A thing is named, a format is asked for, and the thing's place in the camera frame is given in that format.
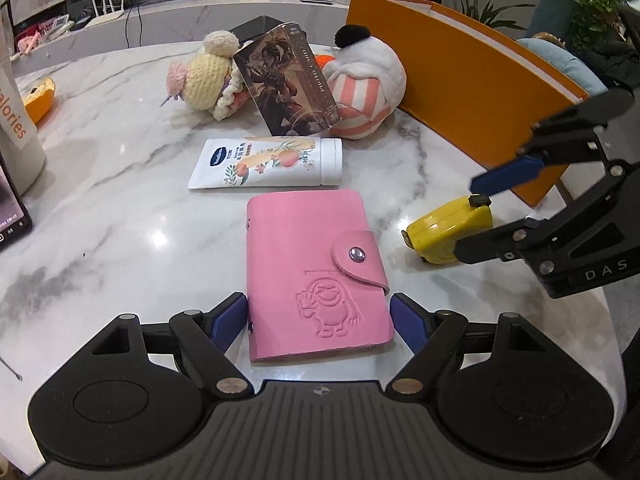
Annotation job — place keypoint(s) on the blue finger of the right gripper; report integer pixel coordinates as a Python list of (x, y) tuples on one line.
[(518, 171), (497, 243)]

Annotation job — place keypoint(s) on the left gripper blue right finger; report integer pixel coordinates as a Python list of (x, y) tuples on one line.
[(439, 341)]

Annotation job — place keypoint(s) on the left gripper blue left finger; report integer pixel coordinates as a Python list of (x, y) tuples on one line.
[(198, 342)]

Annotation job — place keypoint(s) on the yellow tape measure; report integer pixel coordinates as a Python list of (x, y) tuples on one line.
[(434, 235)]

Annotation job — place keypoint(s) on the pink card wallet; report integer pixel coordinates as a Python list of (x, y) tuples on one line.
[(315, 278)]

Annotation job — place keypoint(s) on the white striped plush toy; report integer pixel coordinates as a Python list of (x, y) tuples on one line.
[(367, 81)]

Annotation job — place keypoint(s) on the white cream tube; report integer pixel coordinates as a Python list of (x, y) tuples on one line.
[(274, 162)]

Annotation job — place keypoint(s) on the orange crochet fruit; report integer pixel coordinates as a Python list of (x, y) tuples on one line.
[(323, 60)]

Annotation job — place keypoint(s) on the dark card box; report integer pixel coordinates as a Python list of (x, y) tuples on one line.
[(286, 83)]

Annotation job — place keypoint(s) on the cream crochet doll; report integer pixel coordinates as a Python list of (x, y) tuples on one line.
[(211, 82)]

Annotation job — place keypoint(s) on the black gift box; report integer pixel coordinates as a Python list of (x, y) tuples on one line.
[(255, 28)]

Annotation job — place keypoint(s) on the orange storage box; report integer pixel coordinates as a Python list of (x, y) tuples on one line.
[(474, 86)]

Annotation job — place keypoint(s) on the light blue pillow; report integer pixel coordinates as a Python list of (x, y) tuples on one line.
[(566, 63)]

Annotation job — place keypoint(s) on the potted green plant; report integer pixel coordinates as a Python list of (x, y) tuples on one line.
[(490, 14)]

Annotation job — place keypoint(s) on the black jacket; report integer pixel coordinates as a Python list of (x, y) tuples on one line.
[(616, 61)]

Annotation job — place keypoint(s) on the leafy vine plant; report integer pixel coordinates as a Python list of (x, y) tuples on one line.
[(592, 24)]

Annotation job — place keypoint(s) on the black smartphone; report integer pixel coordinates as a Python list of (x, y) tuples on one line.
[(15, 221)]

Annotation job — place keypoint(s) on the white paper cup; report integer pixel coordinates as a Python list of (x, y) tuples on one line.
[(21, 148)]

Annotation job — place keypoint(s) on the orange yellow object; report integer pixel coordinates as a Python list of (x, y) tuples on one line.
[(39, 100)]

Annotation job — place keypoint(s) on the white tv cabinet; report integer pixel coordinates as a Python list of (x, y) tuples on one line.
[(181, 21)]

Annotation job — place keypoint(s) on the white wifi router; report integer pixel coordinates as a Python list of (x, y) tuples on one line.
[(105, 11)]

